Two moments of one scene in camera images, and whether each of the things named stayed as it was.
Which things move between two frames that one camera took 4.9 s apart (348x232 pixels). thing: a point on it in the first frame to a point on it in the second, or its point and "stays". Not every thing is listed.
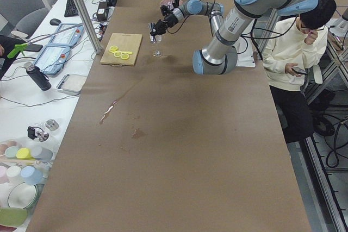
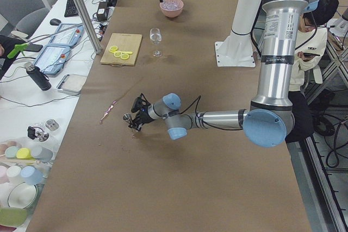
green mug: [11, 152] stays
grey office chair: [22, 7] stays
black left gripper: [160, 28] to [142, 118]
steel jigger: [151, 27] to [127, 118]
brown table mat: [160, 148] stays
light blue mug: [32, 176] stays
